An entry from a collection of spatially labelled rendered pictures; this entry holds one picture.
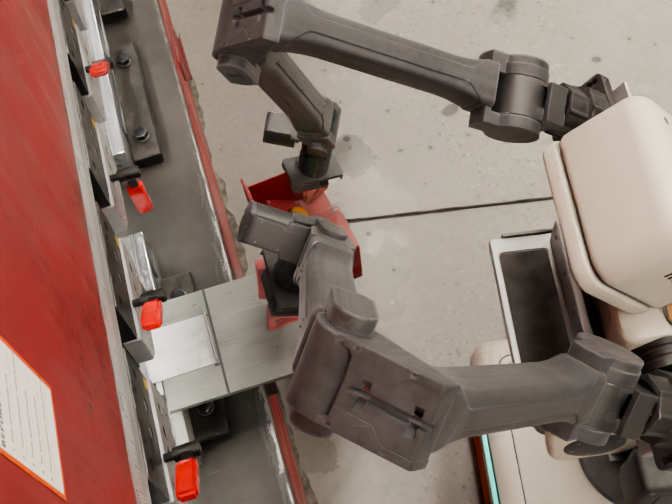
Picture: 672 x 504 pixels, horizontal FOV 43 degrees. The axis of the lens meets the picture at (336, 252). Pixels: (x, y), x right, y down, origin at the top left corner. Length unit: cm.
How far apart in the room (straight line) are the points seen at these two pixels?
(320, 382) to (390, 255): 182
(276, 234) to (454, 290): 140
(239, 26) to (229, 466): 66
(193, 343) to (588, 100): 66
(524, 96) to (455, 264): 135
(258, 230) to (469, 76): 34
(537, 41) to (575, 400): 222
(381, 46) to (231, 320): 48
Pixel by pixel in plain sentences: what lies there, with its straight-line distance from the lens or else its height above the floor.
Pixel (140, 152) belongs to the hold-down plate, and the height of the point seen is 90.
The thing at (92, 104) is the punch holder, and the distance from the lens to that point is 130.
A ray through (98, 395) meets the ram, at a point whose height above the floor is 147.
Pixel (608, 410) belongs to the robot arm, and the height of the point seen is 126.
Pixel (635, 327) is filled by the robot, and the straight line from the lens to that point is 108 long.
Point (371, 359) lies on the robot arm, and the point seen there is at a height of 155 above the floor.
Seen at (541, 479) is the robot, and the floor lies 28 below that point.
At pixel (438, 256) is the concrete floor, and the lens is 250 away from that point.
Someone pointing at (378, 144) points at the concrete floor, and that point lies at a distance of 273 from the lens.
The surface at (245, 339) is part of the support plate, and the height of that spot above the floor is 100.
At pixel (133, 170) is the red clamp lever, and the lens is 119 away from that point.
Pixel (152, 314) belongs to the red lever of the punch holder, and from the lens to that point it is 99.
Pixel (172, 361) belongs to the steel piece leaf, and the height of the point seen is 100.
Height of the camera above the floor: 217
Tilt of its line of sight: 59 degrees down
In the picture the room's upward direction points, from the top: 9 degrees counter-clockwise
